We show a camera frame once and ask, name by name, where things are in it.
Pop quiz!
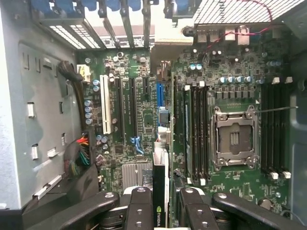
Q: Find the blue expansion slot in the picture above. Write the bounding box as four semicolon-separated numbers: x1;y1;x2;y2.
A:
157;82;165;108

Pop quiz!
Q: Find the thin metal locking lever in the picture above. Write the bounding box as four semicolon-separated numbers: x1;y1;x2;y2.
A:
254;106;298;114

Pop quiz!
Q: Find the motherboard power wire bundle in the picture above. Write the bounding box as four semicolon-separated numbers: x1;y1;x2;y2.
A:
63;131;91;180

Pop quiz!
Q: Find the black open PC case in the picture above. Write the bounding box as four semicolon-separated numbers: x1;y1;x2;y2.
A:
0;0;307;230

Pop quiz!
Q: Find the long black expansion slot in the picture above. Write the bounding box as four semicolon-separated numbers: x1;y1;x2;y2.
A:
129;78;139;142
115;78;123;142

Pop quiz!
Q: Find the black RAM slot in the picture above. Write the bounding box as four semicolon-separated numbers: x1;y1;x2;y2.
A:
268;78;278;180
275;83;283;174
196;80;203;185
191;86;197;183
261;83;268;174
203;80;210;185
282;76;292;180

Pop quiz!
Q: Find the metal CPU socket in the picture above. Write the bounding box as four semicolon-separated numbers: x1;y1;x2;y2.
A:
211;105;260;172

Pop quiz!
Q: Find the silver finned heat sink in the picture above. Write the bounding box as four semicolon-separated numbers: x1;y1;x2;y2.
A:
121;164;152;190

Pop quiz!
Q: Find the green motherboard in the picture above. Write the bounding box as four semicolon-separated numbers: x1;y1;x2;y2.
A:
76;45;291;216

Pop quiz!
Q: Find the silver expansion slot cover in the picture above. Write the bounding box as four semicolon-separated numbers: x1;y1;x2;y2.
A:
119;9;135;48
99;9;121;48
142;4;152;48

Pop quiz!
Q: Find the black plastic shroud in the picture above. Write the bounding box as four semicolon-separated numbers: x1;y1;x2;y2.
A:
21;165;120;230

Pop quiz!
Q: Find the black sleeved power cable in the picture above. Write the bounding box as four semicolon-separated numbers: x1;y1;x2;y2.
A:
57;61;85;130

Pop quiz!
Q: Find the white expansion slot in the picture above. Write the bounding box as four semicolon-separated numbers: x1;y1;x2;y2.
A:
100;74;112;135

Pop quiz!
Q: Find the red black fan wire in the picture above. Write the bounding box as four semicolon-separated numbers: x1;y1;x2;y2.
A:
196;0;274;53

